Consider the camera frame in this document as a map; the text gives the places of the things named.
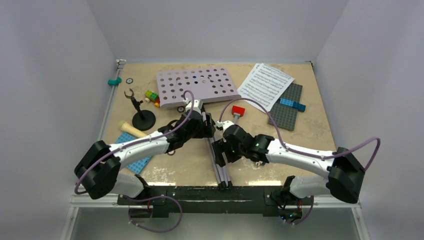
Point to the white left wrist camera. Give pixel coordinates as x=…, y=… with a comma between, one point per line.
x=196, y=105

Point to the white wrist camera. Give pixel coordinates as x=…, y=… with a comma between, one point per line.
x=223, y=125
x=196, y=105

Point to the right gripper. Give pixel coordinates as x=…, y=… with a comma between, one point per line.
x=220, y=146

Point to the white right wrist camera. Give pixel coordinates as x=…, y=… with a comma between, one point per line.
x=223, y=125

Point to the black table front rail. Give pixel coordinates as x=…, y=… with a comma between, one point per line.
x=268, y=201

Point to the lilac music stand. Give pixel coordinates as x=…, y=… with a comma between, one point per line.
x=211, y=85

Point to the dark grey building baseplate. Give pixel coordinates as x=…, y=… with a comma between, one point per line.
x=284, y=116

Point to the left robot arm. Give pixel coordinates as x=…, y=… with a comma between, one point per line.
x=99, y=171

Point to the grey girder red brick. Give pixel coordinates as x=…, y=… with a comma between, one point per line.
x=237, y=112

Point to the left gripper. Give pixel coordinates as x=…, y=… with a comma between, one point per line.
x=205, y=131

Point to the black microphone stand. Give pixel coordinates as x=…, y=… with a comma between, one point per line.
x=143, y=119

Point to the light blue building baseplate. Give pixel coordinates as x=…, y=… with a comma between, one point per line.
x=135, y=163

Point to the cream toy microphone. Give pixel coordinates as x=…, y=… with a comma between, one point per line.
x=128, y=128

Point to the sheet music page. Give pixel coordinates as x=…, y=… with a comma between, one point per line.
x=265, y=84

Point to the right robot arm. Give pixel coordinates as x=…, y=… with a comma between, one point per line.
x=338, y=174

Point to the blue bricks on grey plate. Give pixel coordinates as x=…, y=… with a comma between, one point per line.
x=292, y=104

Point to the colourful toy brick car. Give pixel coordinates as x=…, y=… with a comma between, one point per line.
x=152, y=97

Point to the teal brick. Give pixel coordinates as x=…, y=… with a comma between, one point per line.
x=114, y=82

